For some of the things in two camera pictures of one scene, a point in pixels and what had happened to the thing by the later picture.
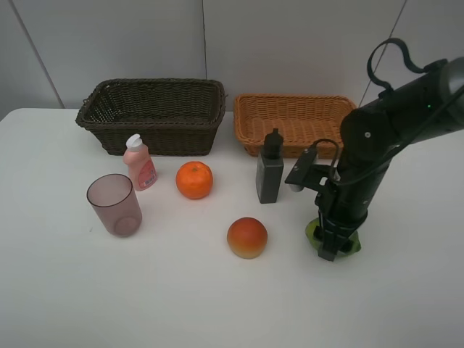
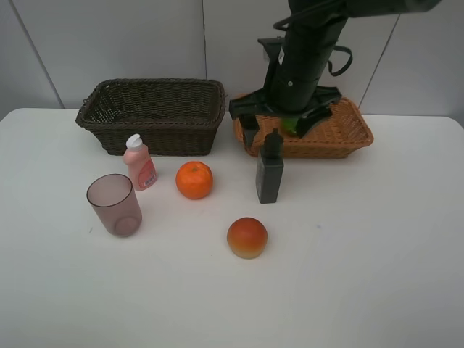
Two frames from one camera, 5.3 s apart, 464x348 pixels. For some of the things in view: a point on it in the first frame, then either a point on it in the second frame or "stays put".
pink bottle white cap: x=142 y=168 stays put
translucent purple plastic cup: x=114 y=199 stays put
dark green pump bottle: x=270 y=167 stays put
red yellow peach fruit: x=247 y=237 stays put
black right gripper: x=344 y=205 to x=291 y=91
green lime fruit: x=309 y=235 to x=289 y=124
